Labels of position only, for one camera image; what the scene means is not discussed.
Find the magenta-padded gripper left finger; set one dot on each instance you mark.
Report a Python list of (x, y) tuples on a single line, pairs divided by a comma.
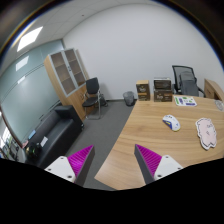
[(63, 165)]

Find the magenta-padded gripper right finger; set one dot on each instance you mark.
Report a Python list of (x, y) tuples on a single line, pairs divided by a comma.
[(165, 165)]

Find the white blue yellow computer mouse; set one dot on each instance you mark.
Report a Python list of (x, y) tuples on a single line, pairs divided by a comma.
[(171, 122)]

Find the black leather sofa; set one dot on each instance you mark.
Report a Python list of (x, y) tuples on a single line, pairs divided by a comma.
[(56, 133)]

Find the white sticker sheet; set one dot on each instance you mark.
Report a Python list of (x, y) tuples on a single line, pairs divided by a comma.
[(185, 101)]

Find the wide brown cardboard box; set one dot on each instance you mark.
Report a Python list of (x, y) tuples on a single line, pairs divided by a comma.
[(163, 96)]

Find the dark mesh waste bin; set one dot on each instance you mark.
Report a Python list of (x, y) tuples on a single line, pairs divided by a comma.
[(128, 98)]

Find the tall brown cardboard box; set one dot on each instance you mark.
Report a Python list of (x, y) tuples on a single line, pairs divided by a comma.
[(143, 90)]

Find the round white mat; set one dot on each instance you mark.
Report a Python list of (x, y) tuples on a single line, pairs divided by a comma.
[(220, 105)]

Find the black visitor chair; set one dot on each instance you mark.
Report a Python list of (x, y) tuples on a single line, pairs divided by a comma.
[(92, 87)]

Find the grey backpack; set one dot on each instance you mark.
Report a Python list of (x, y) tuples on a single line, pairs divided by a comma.
[(189, 85)]

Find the wooden side cabinet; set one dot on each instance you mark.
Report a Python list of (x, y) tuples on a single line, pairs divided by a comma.
[(213, 89)]

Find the wooden glass-door shelf cabinet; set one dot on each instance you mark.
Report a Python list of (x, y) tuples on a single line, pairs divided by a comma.
[(65, 75)]

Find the black mesh office chair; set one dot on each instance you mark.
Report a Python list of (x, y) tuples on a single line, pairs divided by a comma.
[(176, 75)]

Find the rectangular ceiling light panel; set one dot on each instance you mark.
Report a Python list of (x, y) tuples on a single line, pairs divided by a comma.
[(29, 38)]

